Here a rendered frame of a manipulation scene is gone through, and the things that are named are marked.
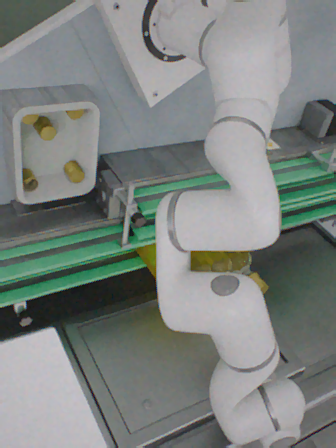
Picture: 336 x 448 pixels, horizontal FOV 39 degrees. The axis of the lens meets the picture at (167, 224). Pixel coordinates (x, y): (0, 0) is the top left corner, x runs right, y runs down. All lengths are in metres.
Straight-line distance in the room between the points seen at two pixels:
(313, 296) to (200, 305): 0.81
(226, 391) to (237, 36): 0.50
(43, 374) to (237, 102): 0.67
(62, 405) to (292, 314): 0.65
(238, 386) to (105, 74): 0.69
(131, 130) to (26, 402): 0.64
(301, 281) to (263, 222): 0.85
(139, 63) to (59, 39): 0.16
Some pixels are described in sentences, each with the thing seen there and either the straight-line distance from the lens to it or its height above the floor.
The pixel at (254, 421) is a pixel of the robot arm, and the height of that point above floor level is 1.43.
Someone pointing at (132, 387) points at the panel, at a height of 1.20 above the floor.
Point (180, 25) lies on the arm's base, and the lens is 0.94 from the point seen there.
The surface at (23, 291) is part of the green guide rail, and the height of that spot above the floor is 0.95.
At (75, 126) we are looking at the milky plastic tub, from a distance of 1.08.
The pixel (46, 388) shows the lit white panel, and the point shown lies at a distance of 1.04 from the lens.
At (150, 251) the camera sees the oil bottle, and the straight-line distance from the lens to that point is 1.10.
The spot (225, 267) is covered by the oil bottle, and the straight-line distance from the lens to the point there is 1.11.
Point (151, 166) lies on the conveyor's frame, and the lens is 1.14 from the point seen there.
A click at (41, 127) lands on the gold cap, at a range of 1.01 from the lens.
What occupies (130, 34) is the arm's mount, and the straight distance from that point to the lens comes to 0.99.
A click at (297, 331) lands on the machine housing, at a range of 1.30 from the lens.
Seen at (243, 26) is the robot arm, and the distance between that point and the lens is 0.69.
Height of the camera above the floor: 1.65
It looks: 39 degrees down
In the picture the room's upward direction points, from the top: 142 degrees clockwise
